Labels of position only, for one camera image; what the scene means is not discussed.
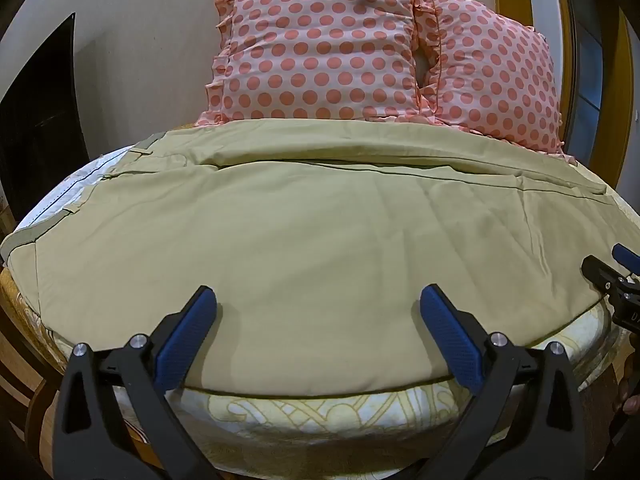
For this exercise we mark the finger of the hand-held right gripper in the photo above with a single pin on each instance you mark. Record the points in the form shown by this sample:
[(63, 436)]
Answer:
[(629, 256), (600, 272)]

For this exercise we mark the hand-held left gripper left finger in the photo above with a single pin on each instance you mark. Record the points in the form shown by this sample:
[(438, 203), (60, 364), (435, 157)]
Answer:
[(186, 332)]

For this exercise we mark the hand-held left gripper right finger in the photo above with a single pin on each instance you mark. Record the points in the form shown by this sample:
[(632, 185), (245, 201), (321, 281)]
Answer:
[(456, 345)]

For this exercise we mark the olive green bed sheet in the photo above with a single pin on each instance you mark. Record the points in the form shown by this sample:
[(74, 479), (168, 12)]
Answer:
[(310, 265)]

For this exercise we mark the person's right hand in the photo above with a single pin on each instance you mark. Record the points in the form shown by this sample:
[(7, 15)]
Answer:
[(631, 390)]

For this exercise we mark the patterned yellow bed sheet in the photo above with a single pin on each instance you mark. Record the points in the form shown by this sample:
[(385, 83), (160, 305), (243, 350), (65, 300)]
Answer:
[(320, 410)]

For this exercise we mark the wooden framed window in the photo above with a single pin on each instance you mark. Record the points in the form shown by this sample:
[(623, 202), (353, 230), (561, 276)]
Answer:
[(585, 60)]

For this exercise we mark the polka dot pillow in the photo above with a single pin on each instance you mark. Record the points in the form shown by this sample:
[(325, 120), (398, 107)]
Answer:
[(320, 45), (492, 75)]

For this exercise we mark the dark doorway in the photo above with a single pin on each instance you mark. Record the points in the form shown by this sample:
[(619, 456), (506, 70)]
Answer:
[(37, 110)]

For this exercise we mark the wooden bed frame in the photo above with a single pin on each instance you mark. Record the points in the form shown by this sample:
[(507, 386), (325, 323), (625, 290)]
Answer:
[(30, 385)]

